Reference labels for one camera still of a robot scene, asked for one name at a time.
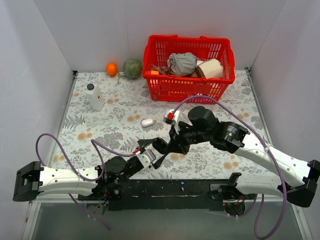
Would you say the clear plastic snack wrapper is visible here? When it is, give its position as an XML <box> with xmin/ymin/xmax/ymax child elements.
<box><xmin>151</xmin><ymin>64</ymin><xmax>171</xmax><ymax>76</ymax></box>

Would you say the floral patterned table mat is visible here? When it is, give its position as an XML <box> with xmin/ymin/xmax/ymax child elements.
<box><xmin>50</xmin><ymin>72</ymin><xmax>271</xmax><ymax>179</ymax></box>

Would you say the crumpled grey bag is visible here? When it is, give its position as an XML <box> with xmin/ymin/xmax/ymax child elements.
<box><xmin>167</xmin><ymin>52</ymin><xmax>198</xmax><ymax>77</ymax></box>

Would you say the white earbud charging case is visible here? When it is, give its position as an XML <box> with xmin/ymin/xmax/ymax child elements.
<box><xmin>140</xmin><ymin>118</ymin><xmax>154</xmax><ymax>128</ymax></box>

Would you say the orange fruit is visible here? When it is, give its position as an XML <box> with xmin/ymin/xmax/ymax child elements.
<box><xmin>105</xmin><ymin>62</ymin><xmax>118</xmax><ymax>77</ymax></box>

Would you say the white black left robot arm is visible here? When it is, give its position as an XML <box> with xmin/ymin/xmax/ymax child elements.
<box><xmin>13</xmin><ymin>137</ymin><xmax>168</xmax><ymax>202</ymax></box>

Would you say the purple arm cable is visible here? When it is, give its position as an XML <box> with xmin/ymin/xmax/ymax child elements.
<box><xmin>172</xmin><ymin>95</ymin><xmax>288</xmax><ymax>240</ymax></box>
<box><xmin>35</xmin><ymin>133</ymin><xmax>140</xmax><ymax>230</ymax></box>

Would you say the green melon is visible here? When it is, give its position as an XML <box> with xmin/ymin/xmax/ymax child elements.
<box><xmin>117</xmin><ymin>58</ymin><xmax>143</xmax><ymax>83</ymax></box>

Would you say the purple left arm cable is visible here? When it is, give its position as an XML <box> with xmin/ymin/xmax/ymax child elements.
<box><xmin>35</xmin><ymin>133</ymin><xmax>140</xmax><ymax>230</ymax></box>

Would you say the white bottle black cap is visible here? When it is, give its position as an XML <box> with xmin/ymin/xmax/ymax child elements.
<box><xmin>85</xmin><ymin>83</ymin><xmax>105</xmax><ymax>112</ymax></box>

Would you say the red plastic shopping basket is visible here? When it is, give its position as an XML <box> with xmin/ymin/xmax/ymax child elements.
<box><xmin>142</xmin><ymin>35</ymin><xmax>236</xmax><ymax>104</ymax></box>

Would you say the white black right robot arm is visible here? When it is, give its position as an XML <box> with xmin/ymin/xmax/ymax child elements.
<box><xmin>163</xmin><ymin>106</ymin><xmax>320</xmax><ymax>208</ymax></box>

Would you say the beige paper roll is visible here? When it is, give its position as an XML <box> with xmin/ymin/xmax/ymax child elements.
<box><xmin>195</xmin><ymin>58</ymin><xmax>224</xmax><ymax>79</ymax></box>

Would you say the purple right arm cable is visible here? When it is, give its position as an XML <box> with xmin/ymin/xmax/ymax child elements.
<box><xmin>172</xmin><ymin>95</ymin><xmax>288</xmax><ymax>240</ymax></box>

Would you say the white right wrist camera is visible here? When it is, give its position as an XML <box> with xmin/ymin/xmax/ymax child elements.
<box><xmin>163</xmin><ymin>109</ymin><xmax>181</xmax><ymax>134</ymax></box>

